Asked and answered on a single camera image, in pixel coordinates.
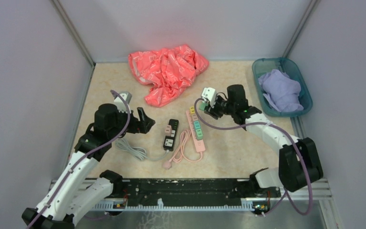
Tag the teal plug adapter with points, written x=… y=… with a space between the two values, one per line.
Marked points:
x=196 y=125

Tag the teal plastic basket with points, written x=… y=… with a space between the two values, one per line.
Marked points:
x=266 y=65

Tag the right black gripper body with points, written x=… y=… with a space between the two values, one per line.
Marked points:
x=221 y=107

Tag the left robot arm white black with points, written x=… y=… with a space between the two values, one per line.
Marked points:
x=62 y=208

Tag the pink crumpled cloth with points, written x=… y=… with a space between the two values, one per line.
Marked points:
x=169 y=71

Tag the beige pink plug adapter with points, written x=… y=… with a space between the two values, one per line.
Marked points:
x=194 y=117

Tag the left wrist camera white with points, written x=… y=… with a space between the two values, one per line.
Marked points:
x=122 y=101

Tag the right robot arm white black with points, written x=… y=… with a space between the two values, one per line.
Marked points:
x=299 y=162

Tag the pink power strip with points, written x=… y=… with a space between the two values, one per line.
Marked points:
x=199 y=145

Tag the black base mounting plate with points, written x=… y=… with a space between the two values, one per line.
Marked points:
x=214 y=192

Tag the lavender cloth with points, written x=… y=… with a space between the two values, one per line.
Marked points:
x=281 y=91

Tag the green plug adapter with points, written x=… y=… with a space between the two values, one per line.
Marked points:
x=203 y=106
x=199 y=136
x=199 y=131

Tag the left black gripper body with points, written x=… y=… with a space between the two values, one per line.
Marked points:
x=133 y=125

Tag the white slotted cable duct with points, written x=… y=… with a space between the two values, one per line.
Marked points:
x=109 y=206

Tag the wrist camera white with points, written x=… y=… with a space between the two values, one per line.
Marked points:
x=122 y=101
x=209 y=95

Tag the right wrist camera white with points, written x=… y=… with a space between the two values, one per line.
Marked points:
x=209 y=95

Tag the black power strip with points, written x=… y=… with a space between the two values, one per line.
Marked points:
x=169 y=141

